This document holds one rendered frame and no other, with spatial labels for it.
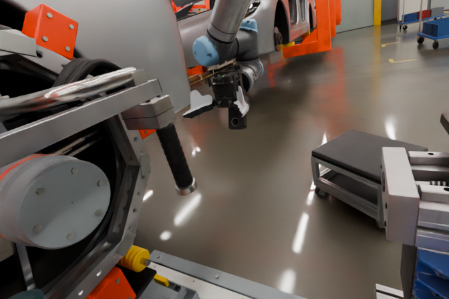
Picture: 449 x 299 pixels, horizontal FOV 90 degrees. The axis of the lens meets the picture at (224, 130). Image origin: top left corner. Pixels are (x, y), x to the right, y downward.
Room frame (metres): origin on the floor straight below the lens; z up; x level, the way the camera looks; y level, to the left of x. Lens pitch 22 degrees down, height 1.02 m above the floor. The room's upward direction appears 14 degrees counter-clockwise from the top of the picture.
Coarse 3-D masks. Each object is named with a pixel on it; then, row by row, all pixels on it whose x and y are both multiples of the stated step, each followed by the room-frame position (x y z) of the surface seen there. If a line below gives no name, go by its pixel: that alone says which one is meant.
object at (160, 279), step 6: (156, 276) 0.69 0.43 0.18; (162, 276) 0.68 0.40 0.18; (156, 282) 0.69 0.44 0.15; (162, 282) 0.66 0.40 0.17; (168, 282) 0.67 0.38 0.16; (174, 282) 0.65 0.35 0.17; (174, 288) 0.62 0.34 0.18; (180, 288) 0.62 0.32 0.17; (186, 288) 0.61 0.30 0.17; (180, 294) 0.60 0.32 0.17; (186, 294) 0.61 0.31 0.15; (192, 294) 0.60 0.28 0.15
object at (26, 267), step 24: (0, 72) 0.52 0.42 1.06; (24, 72) 0.52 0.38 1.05; (72, 144) 0.55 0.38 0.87; (96, 144) 0.66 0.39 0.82; (120, 168) 0.61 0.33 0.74; (96, 240) 0.48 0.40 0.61; (0, 264) 0.48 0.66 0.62; (24, 264) 0.38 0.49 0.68; (48, 264) 0.44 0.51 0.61; (72, 264) 0.43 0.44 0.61; (0, 288) 0.39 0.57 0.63; (24, 288) 0.37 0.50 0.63; (48, 288) 0.38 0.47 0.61
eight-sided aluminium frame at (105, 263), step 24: (0, 48) 0.43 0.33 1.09; (24, 48) 0.46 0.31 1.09; (48, 72) 0.50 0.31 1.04; (96, 96) 0.58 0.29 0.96; (120, 120) 0.57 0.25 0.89; (120, 144) 0.59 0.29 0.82; (144, 168) 0.57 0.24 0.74; (120, 192) 0.55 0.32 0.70; (144, 192) 0.55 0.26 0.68; (120, 216) 0.51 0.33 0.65; (120, 240) 0.45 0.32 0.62; (96, 264) 0.40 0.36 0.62; (72, 288) 0.35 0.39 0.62
